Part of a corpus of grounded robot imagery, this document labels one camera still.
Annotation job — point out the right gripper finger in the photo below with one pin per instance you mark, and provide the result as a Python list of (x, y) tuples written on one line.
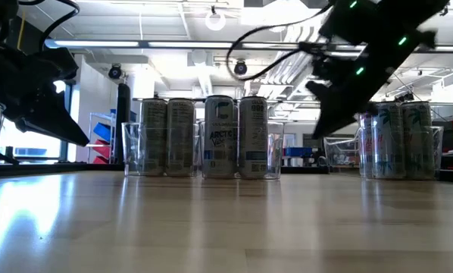
[(332, 110)]

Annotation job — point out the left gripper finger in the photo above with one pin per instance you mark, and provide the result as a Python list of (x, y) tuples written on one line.
[(56, 125)]

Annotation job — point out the Celsius Peach Vibe can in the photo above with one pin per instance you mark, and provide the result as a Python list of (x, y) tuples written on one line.
[(417, 144), (366, 148), (388, 144)]

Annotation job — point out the Celsius Arctic Vibe can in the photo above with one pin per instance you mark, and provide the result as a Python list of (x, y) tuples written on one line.
[(253, 136), (219, 136)]

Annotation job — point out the Celsius Tropical Vibe can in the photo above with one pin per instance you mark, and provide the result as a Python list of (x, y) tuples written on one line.
[(180, 136), (153, 136)]

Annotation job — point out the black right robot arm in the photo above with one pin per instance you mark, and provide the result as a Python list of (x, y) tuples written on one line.
[(419, 11)]

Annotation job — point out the large window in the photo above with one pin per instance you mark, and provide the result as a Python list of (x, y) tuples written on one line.
[(29, 148)]

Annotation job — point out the blue red shelf bins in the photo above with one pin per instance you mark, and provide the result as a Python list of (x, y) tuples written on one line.
[(103, 146)]

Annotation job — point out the black round ceiling fixture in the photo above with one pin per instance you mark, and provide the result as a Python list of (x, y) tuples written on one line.
[(240, 67), (115, 72)]

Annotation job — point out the black aluminium table frame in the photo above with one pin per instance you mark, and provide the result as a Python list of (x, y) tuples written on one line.
[(60, 169)]

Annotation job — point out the black cylindrical post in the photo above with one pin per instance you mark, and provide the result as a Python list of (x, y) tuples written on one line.
[(122, 121)]

